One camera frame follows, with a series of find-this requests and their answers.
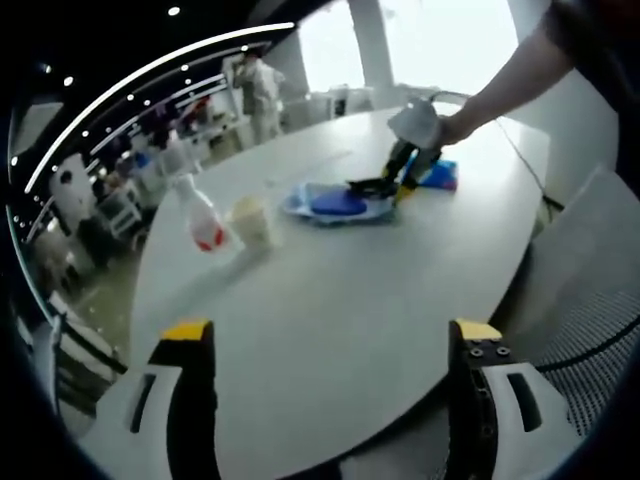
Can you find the white table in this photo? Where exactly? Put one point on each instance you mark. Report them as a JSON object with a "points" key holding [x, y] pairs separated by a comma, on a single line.
{"points": [[350, 300]]}

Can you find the person's right hand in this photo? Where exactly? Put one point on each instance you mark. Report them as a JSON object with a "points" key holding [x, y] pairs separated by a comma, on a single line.
{"points": [[455, 130]]}

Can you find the clear plastic bottle red label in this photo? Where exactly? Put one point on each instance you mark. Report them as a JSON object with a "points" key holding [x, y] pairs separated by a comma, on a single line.
{"points": [[205, 225]]}

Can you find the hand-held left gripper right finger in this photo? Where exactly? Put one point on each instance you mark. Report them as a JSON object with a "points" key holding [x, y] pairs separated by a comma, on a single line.
{"points": [[467, 410]]}

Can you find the white paper cup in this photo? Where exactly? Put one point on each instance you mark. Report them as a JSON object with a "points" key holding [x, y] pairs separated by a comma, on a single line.
{"points": [[255, 222]]}

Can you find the clear bag with blue item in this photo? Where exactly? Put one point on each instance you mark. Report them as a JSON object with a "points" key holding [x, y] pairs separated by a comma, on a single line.
{"points": [[335, 205]]}

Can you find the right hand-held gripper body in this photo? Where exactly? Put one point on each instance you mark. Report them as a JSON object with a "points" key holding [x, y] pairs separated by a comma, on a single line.
{"points": [[417, 122]]}

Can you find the grey mesh office chair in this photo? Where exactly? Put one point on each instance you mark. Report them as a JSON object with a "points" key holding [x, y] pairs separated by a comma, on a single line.
{"points": [[585, 260]]}

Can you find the large bright window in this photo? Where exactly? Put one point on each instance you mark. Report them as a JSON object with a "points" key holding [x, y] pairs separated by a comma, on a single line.
{"points": [[450, 45]]}

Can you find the long ceiling light strip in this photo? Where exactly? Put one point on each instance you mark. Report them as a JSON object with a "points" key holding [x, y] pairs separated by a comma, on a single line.
{"points": [[125, 85]]}

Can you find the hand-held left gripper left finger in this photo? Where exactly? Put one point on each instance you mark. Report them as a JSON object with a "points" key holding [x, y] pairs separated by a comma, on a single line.
{"points": [[192, 400]]}

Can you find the blue tissue packet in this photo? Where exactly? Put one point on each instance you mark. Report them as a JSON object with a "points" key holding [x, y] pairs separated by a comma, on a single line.
{"points": [[442, 175]]}

